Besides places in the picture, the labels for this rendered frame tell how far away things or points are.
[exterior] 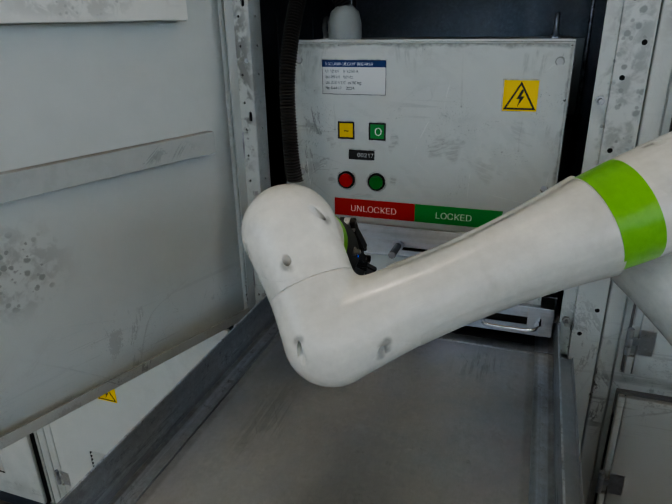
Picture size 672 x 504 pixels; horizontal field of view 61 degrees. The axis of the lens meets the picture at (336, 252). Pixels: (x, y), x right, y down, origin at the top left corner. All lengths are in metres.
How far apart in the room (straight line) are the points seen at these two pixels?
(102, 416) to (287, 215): 1.17
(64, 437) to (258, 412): 0.96
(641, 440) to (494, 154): 0.58
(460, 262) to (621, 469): 0.75
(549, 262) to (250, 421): 0.54
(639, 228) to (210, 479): 0.62
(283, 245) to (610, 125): 0.59
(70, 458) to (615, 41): 1.67
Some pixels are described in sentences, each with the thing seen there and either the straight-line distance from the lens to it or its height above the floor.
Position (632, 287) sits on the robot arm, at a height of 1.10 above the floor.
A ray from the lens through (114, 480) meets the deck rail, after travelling 0.86.
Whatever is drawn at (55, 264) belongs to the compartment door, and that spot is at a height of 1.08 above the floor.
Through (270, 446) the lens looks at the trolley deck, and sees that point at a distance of 0.90.
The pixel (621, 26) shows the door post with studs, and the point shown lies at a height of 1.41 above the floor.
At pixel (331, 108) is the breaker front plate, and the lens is 1.10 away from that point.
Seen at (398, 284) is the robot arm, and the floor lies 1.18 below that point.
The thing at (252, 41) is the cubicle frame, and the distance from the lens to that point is 1.11.
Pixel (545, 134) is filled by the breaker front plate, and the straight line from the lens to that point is 1.04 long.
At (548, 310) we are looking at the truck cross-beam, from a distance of 1.14.
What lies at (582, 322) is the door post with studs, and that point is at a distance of 1.11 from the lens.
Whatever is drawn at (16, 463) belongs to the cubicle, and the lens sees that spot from 2.07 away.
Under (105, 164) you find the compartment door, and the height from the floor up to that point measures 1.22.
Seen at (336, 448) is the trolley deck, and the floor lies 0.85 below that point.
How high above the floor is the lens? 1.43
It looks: 22 degrees down
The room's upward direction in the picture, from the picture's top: 1 degrees counter-clockwise
